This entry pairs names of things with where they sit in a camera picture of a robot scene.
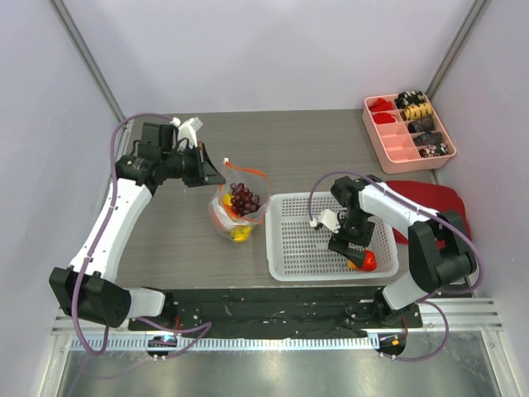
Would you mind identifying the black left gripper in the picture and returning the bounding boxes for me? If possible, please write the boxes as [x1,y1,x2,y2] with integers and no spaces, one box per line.
[162,141,226,188]

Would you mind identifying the red toy pepper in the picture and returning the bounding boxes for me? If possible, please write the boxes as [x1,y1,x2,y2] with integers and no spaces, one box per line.
[347,250,377,272]

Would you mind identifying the orange toy pumpkin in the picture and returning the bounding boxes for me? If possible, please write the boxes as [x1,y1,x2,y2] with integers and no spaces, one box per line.
[210,207,218,223]

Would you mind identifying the clear zip bag orange zipper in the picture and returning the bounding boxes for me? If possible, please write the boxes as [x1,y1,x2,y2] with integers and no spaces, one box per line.
[208,158,271,243]

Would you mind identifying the dark red toy grapes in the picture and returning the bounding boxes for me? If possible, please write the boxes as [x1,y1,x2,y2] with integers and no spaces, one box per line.
[229,183,262,217]

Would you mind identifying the yellow toy banana bunch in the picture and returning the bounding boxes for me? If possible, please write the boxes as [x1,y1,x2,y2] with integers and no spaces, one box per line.
[222,194,252,242]

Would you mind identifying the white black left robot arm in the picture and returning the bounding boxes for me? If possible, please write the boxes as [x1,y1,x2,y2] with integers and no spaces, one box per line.
[49,117,225,330]

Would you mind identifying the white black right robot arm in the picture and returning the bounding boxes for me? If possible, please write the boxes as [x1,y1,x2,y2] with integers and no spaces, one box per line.
[321,176,478,327]

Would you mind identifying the white perforated plastic basket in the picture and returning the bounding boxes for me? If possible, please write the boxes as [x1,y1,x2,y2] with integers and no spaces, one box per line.
[265,192,399,283]

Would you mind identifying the folded red cloth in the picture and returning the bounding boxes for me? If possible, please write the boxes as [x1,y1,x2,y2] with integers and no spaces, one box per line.
[387,180,472,239]

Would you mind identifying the pink compartment tray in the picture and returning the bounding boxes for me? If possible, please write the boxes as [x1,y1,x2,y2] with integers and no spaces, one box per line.
[362,95,457,174]

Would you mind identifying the dark dotted rolled cloth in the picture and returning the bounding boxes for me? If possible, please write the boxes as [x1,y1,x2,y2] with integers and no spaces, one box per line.
[418,142,448,158]

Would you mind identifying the dark patterned rolled cloth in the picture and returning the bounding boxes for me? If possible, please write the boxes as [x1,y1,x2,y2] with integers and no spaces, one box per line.
[413,132,443,146]

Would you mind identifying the red cloth piece lower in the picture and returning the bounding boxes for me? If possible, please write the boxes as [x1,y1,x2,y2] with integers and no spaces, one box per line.
[372,112,397,125]

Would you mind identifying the red cloth piece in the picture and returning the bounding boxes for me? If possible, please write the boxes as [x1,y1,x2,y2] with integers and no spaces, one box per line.
[369,98,393,112]
[372,112,397,125]

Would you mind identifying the dark brown rolled cloth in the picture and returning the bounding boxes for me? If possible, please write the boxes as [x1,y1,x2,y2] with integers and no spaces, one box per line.
[407,115,436,133]

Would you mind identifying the red cloth piece upper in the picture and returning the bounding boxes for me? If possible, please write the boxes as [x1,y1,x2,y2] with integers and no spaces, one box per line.
[369,98,393,112]

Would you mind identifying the yellow striped rolled cloth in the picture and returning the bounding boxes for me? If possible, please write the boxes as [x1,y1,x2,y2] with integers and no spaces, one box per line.
[401,103,433,121]

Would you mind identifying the black floral rolled cloth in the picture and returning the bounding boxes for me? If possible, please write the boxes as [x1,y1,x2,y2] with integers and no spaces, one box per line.
[394,90,426,109]

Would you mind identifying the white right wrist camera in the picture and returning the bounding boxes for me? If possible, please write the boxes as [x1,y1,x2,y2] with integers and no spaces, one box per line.
[309,209,341,233]

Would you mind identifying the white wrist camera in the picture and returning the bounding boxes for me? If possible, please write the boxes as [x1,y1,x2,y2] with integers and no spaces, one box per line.
[309,209,341,233]
[169,117,203,151]

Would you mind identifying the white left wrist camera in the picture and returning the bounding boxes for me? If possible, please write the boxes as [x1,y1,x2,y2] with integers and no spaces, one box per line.
[169,117,203,151]

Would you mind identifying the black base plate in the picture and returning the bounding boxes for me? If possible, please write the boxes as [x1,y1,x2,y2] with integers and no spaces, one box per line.
[129,286,422,340]

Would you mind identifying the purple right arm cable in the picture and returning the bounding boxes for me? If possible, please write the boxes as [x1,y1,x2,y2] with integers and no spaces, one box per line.
[307,171,483,362]

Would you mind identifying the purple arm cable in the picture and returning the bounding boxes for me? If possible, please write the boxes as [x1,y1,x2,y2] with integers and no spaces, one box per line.
[72,112,212,357]
[307,171,483,362]

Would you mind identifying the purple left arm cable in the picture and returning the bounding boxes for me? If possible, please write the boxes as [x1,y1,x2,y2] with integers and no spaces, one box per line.
[72,112,212,357]

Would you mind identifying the white slotted cable duct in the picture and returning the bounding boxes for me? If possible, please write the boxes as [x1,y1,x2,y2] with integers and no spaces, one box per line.
[69,335,380,352]

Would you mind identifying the aluminium frame rail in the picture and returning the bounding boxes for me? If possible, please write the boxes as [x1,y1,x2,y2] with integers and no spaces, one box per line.
[49,0,126,122]

